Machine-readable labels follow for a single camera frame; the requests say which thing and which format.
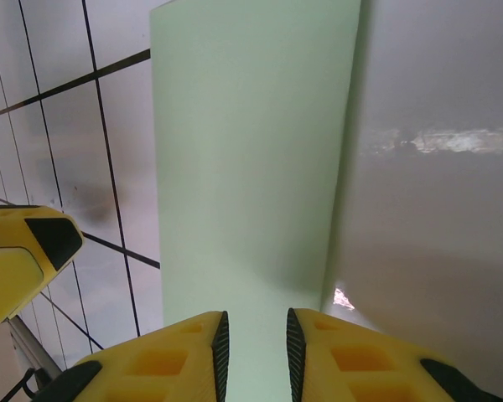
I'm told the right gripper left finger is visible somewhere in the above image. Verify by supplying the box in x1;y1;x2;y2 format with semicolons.
33;310;231;402

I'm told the long aluminium mounting rail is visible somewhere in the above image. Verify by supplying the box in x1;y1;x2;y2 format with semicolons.
7;314;65;380

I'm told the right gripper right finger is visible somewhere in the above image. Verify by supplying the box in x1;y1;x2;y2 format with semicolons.
285;307;503;402

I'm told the light green paper sheet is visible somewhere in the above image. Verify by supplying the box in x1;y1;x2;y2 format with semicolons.
149;0;364;402

